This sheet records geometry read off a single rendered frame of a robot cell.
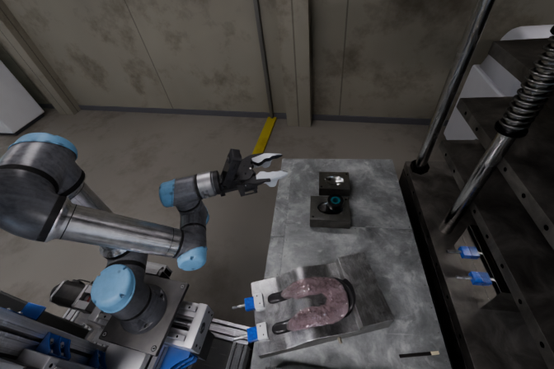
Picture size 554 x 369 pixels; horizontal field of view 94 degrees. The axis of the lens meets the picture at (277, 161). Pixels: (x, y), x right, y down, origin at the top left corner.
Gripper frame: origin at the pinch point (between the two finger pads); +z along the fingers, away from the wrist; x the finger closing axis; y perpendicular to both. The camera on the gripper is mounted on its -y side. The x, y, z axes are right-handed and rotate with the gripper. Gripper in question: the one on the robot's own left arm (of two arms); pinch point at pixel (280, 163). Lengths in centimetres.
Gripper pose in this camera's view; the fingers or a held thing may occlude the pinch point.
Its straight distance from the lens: 75.6
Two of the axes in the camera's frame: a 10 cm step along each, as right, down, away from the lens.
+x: 2.3, 7.5, -6.2
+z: 9.7, -2.3, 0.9
